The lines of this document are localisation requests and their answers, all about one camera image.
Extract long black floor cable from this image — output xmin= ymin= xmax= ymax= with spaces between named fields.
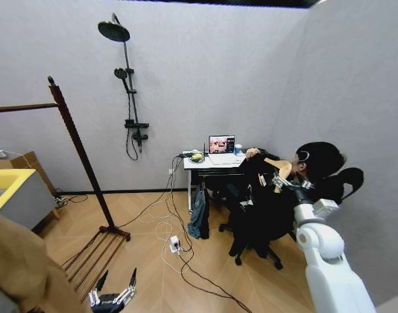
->
xmin=165 ymin=155 xmax=254 ymax=313

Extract black hand shower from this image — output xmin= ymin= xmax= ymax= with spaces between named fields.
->
xmin=114 ymin=67 xmax=130 ymax=93

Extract blue jeans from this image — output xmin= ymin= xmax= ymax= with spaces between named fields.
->
xmin=187 ymin=184 xmax=207 ymax=241

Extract wooden clothes hanger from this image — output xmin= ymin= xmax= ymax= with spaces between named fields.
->
xmin=258 ymin=156 xmax=294 ymax=195

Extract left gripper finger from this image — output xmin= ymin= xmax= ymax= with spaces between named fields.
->
xmin=88 ymin=269 xmax=110 ymax=307
xmin=116 ymin=267 xmax=138 ymax=305

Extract black rain shower head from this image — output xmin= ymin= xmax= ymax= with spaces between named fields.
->
xmin=97 ymin=20 xmax=131 ymax=43

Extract white desk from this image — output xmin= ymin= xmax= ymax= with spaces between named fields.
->
xmin=182 ymin=150 xmax=249 ymax=215

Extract thin black cable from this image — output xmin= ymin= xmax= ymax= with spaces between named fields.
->
xmin=115 ymin=155 xmax=184 ymax=231

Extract black shower hose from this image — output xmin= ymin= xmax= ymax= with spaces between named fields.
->
xmin=125 ymin=87 xmax=140 ymax=162

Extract power strip with black cable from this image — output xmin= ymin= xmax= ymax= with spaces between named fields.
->
xmin=53 ymin=193 xmax=89 ymax=209

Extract black shower rail pipe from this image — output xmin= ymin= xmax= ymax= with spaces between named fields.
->
xmin=111 ymin=12 xmax=137 ymax=122

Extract dark wooden clothes rack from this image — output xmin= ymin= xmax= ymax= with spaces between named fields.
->
xmin=0 ymin=75 xmax=132 ymax=305

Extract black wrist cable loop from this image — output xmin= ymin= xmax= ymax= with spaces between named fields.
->
xmin=315 ymin=167 xmax=365 ymax=205

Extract white power strip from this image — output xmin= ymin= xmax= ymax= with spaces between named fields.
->
xmin=169 ymin=235 xmax=183 ymax=256

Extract open laptop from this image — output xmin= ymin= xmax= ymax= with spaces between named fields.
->
xmin=207 ymin=134 xmax=245 ymax=166

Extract person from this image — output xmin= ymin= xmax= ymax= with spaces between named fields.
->
xmin=245 ymin=141 xmax=347 ymax=197

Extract black device with antenna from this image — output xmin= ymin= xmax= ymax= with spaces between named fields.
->
xmin=181 ymin=142 xmax=209 ymax=160

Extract black garment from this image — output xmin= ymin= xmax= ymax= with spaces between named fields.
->
xmin=229 ymin=152 xmax=298 ymax=259

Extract black office chair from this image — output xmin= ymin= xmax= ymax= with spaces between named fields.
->
xmin=218 ymin=218 xmax=298 ymax=271

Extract white floor cable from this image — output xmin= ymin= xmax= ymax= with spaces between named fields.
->
xmin=139 ymin=188 xmax=194 ymax=275

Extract brown cardboard box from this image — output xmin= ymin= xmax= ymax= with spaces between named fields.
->
xmin=0 ymin=151 xmax=59 ymax=197

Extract tan brown garment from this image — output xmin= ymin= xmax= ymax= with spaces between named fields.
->
xmin=0 ymin=207 xmax=86 ymax=313

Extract black shower mixer with shelf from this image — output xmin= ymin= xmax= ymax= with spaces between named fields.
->
xmin=123 ymin=118 xmax=150 ymax=154

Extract grey cabinet with yellow top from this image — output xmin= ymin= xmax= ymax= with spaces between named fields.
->
xmin=0 ymin=168 xmax=59 ymax=231

